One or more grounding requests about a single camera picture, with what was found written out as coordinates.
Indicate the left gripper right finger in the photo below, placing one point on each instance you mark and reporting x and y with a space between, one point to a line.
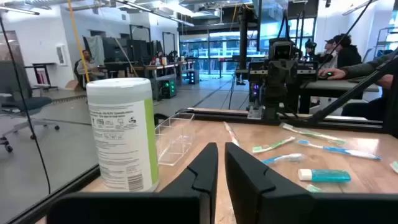
242 174

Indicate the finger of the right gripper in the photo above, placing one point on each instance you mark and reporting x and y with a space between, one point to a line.
287 77
273 77

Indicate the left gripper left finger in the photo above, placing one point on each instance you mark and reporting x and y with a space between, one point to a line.
205 168

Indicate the blue toothbrush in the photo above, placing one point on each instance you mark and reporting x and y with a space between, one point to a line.
280 159
335 150

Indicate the green toothbrush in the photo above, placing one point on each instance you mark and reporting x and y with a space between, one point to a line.
314 134
395 167
313 188
273 145

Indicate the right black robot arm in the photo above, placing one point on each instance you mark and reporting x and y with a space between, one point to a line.
273 105

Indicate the person's hand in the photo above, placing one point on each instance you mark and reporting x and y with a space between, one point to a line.
331 73

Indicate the person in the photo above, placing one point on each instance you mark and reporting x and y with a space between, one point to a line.
329 57
348 56
367 67
88 67

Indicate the grey desk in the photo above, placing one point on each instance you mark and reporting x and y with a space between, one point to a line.
326 85

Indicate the clear acrylic organizer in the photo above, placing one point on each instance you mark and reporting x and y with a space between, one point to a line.
174 140

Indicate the black pillar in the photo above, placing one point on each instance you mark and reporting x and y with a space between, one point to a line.
243 46

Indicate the green lit computer case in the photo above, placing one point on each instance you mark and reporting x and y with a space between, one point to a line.
168 88

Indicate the disinfecting wipes canister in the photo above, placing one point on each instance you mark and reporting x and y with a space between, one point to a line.
121 133

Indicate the wooden office desk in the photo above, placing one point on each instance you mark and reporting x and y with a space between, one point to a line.
155 67

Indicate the black monitor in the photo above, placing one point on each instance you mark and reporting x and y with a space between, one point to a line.
138 49
115 49

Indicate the cardboard box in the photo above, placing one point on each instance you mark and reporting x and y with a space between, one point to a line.
73 85

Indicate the dark office chair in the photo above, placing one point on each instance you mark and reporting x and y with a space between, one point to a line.
28 102

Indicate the small black table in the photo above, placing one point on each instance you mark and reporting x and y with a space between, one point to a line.
40 64

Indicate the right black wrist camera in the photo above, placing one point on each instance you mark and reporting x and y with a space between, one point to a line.
281 49

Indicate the white wall panel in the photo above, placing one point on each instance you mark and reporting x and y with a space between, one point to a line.
61 54

